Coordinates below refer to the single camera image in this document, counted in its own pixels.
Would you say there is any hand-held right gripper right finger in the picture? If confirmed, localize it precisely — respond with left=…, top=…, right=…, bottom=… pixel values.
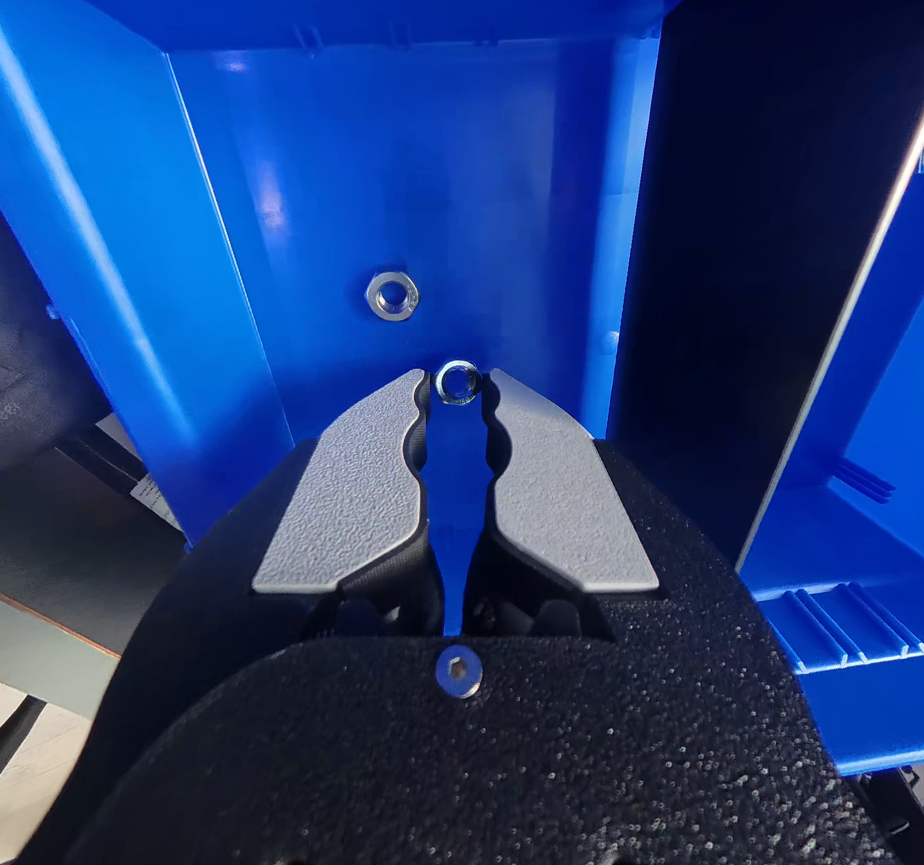
left=482, top=368, right=661, bottom=596

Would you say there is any blue plastic bin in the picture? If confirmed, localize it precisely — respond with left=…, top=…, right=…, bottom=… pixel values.
left=0, top=0, right=924, bottom=779

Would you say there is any black bin divider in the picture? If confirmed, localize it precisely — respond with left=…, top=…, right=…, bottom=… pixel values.
left=605, top=0, right=924, bottom=570

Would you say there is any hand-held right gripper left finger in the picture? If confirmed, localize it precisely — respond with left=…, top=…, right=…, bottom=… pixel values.
left=251, top=368, right=436, bottom=596

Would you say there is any silver hex nut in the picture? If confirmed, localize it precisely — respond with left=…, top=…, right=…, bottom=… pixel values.
left=364, top=271, right=421, bottom=323
left=433, top=358, right=483, bottom=407

